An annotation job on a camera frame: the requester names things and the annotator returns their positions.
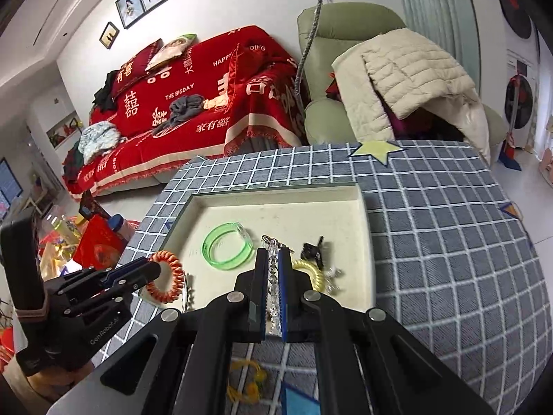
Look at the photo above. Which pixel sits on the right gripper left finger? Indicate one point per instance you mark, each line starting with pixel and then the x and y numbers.
pixel 253 284

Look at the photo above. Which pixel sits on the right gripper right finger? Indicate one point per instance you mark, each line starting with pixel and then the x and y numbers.
pixel 291 284

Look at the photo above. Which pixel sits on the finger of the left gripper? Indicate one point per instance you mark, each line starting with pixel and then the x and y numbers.
pixel 139 269
pixel 136 280

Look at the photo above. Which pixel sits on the silver ornate hair pin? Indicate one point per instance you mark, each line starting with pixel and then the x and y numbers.
pixel 331 275

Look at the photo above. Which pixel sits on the silver metal hair clip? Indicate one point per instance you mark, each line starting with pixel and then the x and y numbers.
pixel 188 293

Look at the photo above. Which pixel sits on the green jewelry tray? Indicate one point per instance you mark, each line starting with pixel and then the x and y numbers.
pixel 332 216

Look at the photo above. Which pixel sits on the person's left hand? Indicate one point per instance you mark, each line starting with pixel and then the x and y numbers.
pixel 51 383

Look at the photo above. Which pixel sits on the red gift bag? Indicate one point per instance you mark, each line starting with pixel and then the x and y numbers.
pixel 100 247

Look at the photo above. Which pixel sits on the black hair claw clip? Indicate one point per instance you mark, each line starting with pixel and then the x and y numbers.
pixel 313 253

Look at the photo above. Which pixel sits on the light blue folded cloth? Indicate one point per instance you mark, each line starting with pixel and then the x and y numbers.
pixel 98 139

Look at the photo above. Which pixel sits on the black garment on sofa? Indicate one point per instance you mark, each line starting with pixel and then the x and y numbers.
pixel 103 98

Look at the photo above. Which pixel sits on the grey crumpled garment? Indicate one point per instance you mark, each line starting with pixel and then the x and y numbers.
pixel 181 110

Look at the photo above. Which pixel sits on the red sofa cover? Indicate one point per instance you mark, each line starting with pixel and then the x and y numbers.
pixel 230 94

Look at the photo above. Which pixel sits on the red patterned pillow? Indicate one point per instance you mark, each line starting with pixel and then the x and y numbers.
pixel 135 68

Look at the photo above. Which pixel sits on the beige down jacket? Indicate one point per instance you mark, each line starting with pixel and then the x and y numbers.
pixel 405 71

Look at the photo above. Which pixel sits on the printed face pillow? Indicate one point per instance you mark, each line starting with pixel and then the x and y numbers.
pixel 171 50

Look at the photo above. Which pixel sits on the small framed picture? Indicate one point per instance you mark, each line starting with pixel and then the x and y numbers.
pixel 109 35

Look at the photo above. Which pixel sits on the green armchair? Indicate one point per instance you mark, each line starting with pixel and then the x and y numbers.
pixel 342 26

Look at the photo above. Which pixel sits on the grey flexible phone stand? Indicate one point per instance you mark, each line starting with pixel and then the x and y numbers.
pixel 311 35

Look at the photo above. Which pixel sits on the yellow flower keychain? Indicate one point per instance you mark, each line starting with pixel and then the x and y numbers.
pixel 250 391

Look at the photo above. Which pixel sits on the framed wall photo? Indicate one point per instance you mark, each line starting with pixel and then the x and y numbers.
pixel 129 11

